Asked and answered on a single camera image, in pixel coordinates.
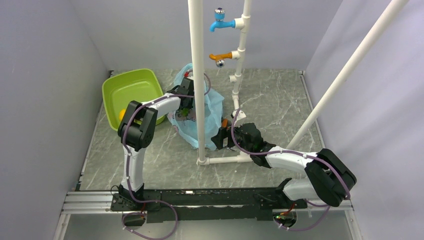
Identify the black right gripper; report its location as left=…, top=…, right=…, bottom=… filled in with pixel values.
left=211, top=119, right=254, bottom=154

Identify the light blue printed plastic bag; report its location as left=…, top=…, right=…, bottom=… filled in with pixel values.
left=167, top=78, right=225, bottom=151

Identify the yellow fake mango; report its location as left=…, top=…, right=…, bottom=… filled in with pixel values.
left=118, top=109, right=126, bottom=121

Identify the green fake grape bunch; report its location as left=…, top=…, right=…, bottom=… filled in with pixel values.
left=180, top=108, right=196, bottom=119

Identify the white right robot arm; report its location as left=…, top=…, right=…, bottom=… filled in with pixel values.
left=211, top=123, right=357, bottom=208

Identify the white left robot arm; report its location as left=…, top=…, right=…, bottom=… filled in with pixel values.
left=117, top=77, right=195, bottom=210

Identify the hex key set orange holder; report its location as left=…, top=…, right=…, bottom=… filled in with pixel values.
left=221, top=118, right=229, bottom=129

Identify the orange plastic faucet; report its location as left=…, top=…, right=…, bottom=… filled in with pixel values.
left=209, top=52, right=233, bottom=68

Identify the lime green plastic basin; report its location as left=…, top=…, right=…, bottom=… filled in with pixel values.
left=102, top=68, right=164, bottom=131

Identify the blue plastic faucet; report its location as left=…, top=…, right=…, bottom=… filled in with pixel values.
left=209, top=7, right=236, bottom=32

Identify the white diagonal pole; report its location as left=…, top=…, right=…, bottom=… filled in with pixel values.
left=287, top=0, right=409, bottom=149

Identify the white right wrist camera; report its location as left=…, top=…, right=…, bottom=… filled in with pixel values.
left=231, top=109, right=246, bottom=128

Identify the white PVC pipe frame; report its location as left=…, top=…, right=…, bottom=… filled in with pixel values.
left=187, top=0, right=254, bottom=166

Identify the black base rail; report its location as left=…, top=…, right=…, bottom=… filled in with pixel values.
left=110, top=187, right=307, bottom=223

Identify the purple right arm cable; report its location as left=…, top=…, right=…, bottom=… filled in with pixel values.
left=230, top=107, right=351, bottom=233

